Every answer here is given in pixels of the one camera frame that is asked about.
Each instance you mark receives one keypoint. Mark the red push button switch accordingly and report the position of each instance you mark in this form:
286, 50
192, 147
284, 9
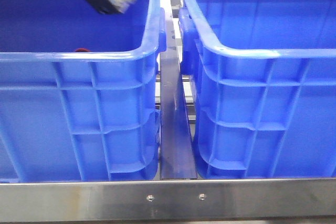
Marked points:
82, 50

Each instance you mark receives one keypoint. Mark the blue plastic bin left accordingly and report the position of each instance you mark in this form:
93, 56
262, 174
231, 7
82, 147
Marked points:
71, 116

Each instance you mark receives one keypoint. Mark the blue plastic bin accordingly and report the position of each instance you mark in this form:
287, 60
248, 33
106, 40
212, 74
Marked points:
71, 116
263, 82

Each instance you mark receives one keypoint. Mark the blue plastic bin right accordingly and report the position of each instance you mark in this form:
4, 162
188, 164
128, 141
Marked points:
263, 82

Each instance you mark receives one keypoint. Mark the steel divider rail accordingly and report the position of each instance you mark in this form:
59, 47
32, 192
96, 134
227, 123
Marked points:
177, 159

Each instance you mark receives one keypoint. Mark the steel rack frame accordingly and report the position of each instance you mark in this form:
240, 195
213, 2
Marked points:
167, 200

